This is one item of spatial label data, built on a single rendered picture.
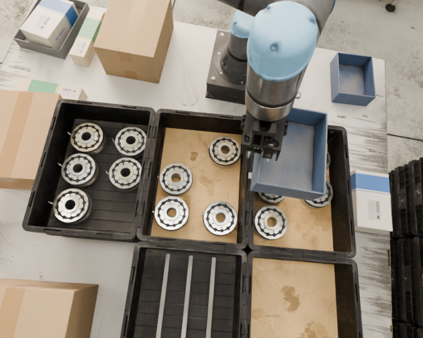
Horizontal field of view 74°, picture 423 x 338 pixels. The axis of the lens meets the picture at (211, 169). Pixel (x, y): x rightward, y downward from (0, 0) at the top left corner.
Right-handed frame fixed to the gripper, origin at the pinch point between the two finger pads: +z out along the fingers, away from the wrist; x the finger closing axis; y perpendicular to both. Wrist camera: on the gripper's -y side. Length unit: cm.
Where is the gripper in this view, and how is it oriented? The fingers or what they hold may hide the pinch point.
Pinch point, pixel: (260, 143)
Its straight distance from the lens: 65.3
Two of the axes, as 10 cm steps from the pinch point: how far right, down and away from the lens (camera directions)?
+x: 9.7, 1.7, -1.5
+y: -2.1, 9.3, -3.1
